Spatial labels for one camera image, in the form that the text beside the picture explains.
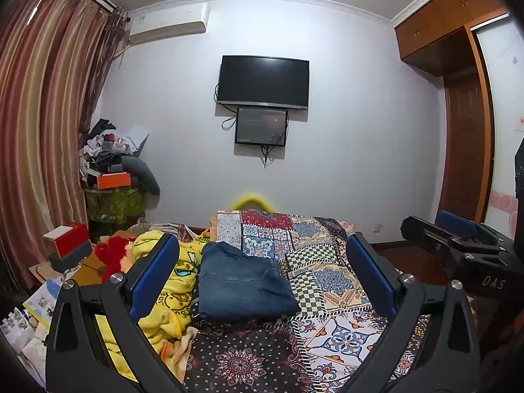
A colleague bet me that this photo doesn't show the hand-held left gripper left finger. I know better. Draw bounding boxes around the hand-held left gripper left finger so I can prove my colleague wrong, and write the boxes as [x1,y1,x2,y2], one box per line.
[44,233,193,393]

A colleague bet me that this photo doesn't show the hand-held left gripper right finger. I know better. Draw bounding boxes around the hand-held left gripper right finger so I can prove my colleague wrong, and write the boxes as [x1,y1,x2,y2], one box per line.
[342,231,481,393]

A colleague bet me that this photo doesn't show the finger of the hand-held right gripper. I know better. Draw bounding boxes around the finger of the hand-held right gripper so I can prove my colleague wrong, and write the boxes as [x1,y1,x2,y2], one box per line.
[436,210,512,247]
[400,215,498,270]

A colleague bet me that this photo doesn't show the blue denim jeans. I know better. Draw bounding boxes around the blue denim jeans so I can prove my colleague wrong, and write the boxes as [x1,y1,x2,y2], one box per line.
[192,241,301,322]

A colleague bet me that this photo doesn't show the yellow cartoon blanket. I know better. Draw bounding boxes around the yellow cartoon blanket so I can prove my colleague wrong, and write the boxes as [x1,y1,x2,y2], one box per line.
[96,229,217,381]

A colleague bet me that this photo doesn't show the red plush toy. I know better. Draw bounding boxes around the red plush toy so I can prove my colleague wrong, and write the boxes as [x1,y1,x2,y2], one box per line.
[95,235,134,281]

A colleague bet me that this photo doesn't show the patchwork patterned bedspread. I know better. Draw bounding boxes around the patchwork patterned bedspread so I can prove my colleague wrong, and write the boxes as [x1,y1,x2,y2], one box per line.
[180,210,435,393]

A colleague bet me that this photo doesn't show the brown cardboard box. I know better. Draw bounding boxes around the brown cardboard box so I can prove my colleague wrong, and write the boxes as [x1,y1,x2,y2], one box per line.
[73,250,112,287]

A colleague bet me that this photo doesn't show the wooden door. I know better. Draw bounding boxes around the wooden door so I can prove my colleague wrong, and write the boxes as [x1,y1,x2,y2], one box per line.
[440,69,492,230]

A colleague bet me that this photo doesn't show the green cloth covered table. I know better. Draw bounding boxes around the green cloth covered table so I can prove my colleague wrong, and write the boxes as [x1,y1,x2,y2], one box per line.
[84,186,148,235]

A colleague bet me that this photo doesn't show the grey stand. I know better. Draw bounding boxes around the grey stand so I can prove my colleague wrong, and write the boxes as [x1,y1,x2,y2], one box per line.
[48,242,93,273]

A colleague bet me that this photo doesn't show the red and white box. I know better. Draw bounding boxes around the red and white box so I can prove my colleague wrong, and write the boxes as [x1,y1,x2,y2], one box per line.
[43,222,91,256]

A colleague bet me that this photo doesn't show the wood framed white wardrobe door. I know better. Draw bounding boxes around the wood framed white wardrobe door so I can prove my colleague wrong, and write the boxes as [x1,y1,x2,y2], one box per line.
[467,14,524,240]

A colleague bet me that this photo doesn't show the orange box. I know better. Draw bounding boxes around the orange box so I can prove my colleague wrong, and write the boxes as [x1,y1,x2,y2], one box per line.
[97,172,132,190]

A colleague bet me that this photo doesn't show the printed booklets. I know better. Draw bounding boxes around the printed booklets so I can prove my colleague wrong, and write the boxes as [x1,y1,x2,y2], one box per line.
[22,278,63,330]

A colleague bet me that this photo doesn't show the pile of clutter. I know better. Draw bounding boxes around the pile of clutter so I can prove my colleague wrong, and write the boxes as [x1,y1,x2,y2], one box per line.
[80,118,150,177]

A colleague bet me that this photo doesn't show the white packets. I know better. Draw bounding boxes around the white packets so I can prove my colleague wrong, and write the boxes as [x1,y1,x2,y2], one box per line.
[0,307,50,377]

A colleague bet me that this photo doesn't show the striped brown curtain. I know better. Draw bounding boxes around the striped brown curtain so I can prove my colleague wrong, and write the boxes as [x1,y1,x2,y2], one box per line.
[0,0,127,291]

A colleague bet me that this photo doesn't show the wooden overhead cabinet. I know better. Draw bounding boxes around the wooden overhead cabinet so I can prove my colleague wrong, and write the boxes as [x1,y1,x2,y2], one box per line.
[393,0,511,78]

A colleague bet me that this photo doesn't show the white air conditioner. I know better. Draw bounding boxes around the white air conditioner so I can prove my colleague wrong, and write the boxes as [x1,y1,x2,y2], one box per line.
[125,2,210,45]

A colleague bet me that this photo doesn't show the small wall monitor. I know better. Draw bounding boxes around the small wall monitor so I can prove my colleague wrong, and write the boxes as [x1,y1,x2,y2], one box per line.
[235,106,288,148]

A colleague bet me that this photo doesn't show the black wall television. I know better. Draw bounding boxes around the black wall television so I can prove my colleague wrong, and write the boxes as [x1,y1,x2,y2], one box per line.
[215,54,309,111]

